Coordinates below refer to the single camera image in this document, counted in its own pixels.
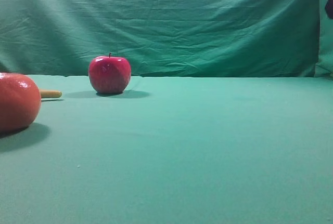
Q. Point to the yellow banana tip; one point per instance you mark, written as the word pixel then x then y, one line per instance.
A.
pixel 50 93

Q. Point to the green backdrop cloth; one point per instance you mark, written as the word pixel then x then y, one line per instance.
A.
pixel 198 38

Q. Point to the red apple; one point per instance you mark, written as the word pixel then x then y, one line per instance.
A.
pixel 109 75

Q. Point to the orange fruit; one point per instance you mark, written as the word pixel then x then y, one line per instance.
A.
pixel 20 101

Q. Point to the dark object at edge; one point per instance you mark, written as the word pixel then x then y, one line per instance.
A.
pixel 329 9

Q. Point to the green table cloth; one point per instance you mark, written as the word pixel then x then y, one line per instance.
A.
pixel 174 150

